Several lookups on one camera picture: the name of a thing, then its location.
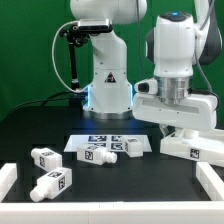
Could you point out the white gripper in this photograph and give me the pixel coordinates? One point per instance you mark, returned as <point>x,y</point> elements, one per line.
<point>196,112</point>

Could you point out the white square table top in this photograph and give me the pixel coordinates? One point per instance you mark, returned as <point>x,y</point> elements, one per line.
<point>195,145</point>

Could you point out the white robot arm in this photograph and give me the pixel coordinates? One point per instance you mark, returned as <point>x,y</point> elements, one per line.
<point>150,74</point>

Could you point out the white AprilTag base sheet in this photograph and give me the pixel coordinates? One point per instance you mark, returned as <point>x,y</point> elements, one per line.
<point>112,142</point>

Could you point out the white U-shaped obstacle fence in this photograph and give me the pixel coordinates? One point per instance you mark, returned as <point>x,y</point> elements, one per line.
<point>183,212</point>

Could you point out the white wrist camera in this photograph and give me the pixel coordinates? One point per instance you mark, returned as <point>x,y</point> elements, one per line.
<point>148,86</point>

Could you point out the black camera on stand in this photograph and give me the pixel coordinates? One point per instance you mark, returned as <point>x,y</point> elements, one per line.
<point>78,35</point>

